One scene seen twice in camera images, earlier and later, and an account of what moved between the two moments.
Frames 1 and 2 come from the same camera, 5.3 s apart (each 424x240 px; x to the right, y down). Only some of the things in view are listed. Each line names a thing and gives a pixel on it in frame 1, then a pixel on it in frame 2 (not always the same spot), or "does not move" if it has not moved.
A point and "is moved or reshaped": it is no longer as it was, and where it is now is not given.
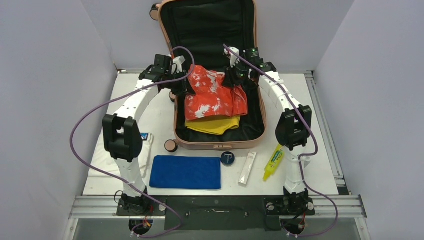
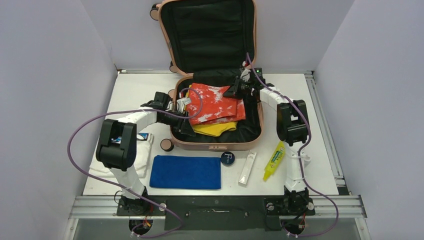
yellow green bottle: (275, 159) does not move
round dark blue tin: (227, 158) does not move
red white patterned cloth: (211, 97) is moved or reshaped
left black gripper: (184, 88) → (183, 127)
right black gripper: (231, 80) → (234, 92)
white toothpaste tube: (247, 167) does not move
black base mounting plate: (217, 213) does not move
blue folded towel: (177, 172) does not move
